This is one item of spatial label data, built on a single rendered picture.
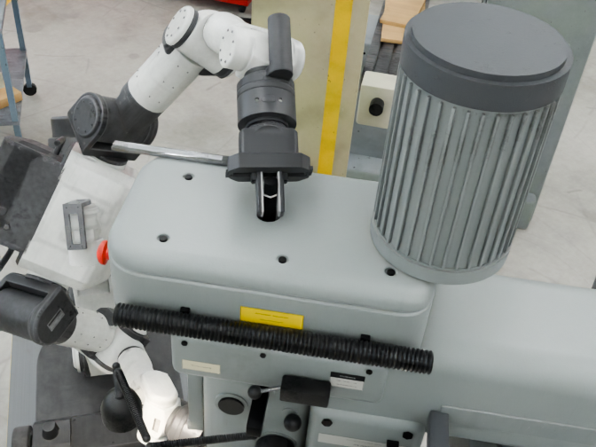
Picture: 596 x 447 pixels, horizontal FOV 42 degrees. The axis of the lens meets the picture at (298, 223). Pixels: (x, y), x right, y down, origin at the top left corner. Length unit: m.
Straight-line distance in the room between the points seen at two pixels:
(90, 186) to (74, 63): 3.85
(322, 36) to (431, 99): 2.00
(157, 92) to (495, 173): 0.76
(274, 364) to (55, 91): 4.07
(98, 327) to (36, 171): 0.40
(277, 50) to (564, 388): 0.65
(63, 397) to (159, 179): 1.50
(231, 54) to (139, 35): 4.56
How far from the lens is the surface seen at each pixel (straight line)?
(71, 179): 1.59
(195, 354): 1.21
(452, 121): 0.92
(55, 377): 2.66
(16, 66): 4.80
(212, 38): 1.35
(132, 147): 1.26
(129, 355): 1.82
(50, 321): 1.64
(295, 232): 1.11
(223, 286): 1.08
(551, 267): 4.12
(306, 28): 2.90
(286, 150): 1.12
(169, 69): 1.48
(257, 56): 1.17
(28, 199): 1.60
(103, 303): 2.15
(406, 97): 0.95
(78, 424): 2.51
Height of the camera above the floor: 2.62
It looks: 41 degrees down
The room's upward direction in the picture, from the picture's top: 5 degrees clockwise
